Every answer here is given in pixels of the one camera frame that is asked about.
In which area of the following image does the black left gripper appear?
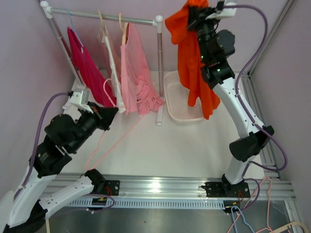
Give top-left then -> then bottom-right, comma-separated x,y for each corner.
70,100 -> 120,151

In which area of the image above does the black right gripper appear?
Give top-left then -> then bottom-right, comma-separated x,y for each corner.
185,3 -> 222,63

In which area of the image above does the white t shirt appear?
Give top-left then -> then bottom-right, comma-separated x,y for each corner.
97,27 -> 125,113

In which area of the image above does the orange t shirt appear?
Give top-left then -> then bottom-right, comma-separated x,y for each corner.
165,0 -> 221,120

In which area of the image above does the magenta t shirt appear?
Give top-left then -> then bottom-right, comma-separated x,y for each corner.
67,27 -> 116,107

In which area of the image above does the pink t shirt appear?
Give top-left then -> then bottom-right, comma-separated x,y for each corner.
121,23 -> 164,115

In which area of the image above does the pink wire hanger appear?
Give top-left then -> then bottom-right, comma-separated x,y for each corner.
85,79 -> 145,170

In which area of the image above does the cream wooden hanger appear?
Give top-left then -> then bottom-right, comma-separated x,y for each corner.
98,9 -> 107,43
119,13 -> 128,45

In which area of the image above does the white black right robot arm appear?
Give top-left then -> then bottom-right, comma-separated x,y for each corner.
187,1 -> 274,197

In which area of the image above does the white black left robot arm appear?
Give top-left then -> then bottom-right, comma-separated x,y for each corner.
3,102 -> 118,233

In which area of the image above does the blue hanger on floor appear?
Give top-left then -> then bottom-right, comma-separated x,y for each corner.
230,206 -> 255,233

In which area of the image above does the pink hanger on floor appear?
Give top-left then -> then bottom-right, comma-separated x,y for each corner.
226,177 -> 277,233

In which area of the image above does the cream hanger on floor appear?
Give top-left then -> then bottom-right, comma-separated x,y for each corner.
271,221 -> 310,233

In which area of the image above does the silver clothes rack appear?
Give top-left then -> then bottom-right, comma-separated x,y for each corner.
39,0 -> 166,126

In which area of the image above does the white perforated plastic basket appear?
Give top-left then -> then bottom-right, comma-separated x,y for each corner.
163,71 -> 205,124

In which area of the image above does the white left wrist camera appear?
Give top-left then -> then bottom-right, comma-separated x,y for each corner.
62,88 -> 93,113

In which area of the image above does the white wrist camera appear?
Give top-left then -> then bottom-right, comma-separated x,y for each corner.
62,88 -> 93,113
206,0 -> 237,20

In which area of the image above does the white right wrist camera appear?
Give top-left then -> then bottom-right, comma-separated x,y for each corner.
206,0 -> 237,20

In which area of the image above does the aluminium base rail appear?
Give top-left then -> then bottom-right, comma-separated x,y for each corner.
42,172 -> 297,210

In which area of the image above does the blue wire hanger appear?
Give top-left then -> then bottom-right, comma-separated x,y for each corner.
66,9 -> 84,53

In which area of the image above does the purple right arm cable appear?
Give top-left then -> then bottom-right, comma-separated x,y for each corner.
223,4 -> 289,172

